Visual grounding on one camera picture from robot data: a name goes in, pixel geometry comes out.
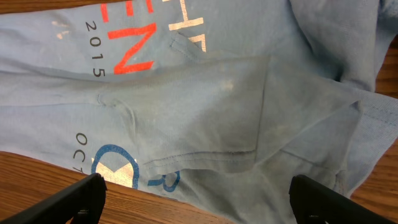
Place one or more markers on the light blue t-shirt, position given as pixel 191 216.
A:
pixel 214 103

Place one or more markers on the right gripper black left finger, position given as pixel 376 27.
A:
pixel 81 202

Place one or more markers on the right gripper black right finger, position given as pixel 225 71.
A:
pixel 313 203

